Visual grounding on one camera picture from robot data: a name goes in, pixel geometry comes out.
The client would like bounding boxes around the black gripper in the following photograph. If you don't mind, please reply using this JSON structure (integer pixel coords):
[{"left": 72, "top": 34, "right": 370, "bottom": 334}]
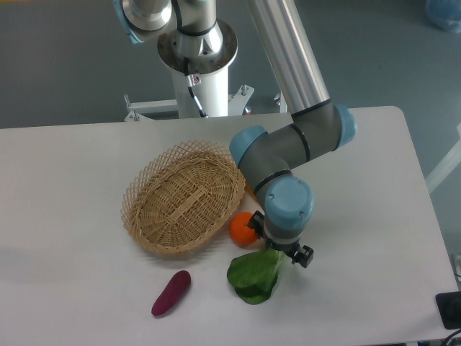
[{"left": 247, "top": 210, "right": 314, "bottom": 268}]

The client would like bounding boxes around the green bok choy vegetable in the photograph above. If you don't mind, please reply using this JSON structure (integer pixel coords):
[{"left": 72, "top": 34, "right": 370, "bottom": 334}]
[{"left": 226, "top": 249, "right": 286, "bottom": 305}]

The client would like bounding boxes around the woven wicker basket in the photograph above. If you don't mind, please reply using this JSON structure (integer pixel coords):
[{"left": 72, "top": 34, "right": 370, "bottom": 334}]
[{"left": 121, "top": 140, "right": 246, "bottom": 255}]

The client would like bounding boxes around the yellow mango slice toy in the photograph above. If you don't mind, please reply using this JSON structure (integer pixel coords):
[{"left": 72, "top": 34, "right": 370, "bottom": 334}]
[{"left": 245, "top": 181, "right": 257, "bottom": 201}]

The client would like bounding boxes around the purple sweet potato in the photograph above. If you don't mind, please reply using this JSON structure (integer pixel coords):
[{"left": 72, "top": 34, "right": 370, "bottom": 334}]
[{"left": 151, "top": 270, "right": 192, "bottom": 317}]

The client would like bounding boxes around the black cable on pedestal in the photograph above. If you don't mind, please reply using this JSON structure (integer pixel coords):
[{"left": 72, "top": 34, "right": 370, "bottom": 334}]
[{"left": 182, "top": 56, "right": 209, "bottom": 118}]

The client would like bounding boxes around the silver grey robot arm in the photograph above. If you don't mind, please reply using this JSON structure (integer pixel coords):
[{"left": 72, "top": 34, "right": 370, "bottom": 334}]
[{"left": 114, "top": 1, "right": 357, "bottom": 267}]

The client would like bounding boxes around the white bracket at right edge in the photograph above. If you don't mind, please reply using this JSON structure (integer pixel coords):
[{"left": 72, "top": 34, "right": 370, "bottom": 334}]
[{"left": 452, "top": 254, "right": 461, "bottom": 285}]

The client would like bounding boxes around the orange tangerine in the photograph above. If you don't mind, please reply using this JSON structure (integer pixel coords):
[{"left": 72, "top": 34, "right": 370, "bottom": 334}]
[{"left": 228, "top": 211, "right": 259, "bottom": 247}]

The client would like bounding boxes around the black device at table edge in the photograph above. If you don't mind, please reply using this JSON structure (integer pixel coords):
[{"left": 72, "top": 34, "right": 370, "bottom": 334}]
[{"left": 435, "top": 291, "right": 460, "bottom": 330}]

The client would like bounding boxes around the blue plastic bag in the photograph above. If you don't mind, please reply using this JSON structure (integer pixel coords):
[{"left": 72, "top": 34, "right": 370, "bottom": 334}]
[{"left": 425, "top": 0, "right": 460, "bottom": 33}]

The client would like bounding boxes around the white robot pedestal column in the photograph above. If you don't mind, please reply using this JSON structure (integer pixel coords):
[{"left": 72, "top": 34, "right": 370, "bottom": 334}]
[{"left": 171, "top": 67, "right": 228, "bottom": 112}]

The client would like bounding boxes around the white pedestal base frame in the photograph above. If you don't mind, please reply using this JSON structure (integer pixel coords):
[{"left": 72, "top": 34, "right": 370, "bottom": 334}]
[{"left": 123, "top": 84, "right": 289, "bottom": 122}]

